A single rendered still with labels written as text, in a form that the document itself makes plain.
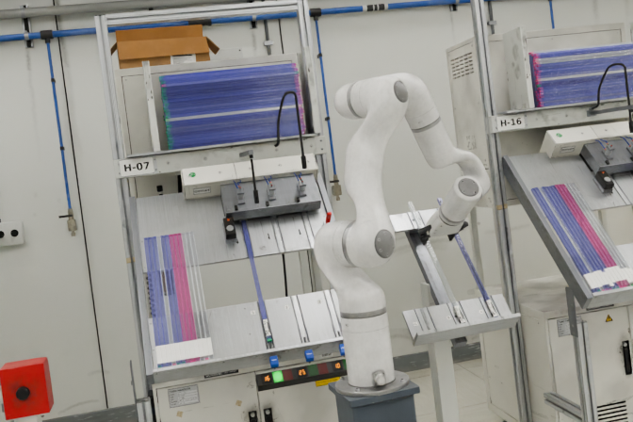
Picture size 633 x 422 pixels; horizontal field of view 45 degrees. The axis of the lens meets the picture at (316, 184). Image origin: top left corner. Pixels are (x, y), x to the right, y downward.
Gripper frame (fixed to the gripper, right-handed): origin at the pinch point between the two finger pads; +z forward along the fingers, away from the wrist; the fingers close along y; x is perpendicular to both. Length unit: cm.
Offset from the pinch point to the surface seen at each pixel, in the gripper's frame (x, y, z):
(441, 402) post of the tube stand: 44, 3, 33
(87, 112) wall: -165, 106, 136
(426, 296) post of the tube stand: 12.8, 3.1, 16.4
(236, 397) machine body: 23, 66, 55
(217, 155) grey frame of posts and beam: -57, 60, 25
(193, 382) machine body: 16, 80, 51
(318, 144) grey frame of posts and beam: -56, 22, 24
